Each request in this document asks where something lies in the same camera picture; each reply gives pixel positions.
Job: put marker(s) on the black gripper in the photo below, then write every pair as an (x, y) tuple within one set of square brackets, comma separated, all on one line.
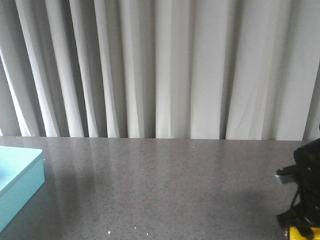
[(304, 209)]

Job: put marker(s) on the yellow toy beetle car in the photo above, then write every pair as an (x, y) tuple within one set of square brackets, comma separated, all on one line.
[(292, 233)]

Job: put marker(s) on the light blue box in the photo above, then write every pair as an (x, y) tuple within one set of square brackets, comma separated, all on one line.
[(21, 175)]

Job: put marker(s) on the white pleated curtain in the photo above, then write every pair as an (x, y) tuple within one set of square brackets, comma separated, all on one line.
[(167, 69)]

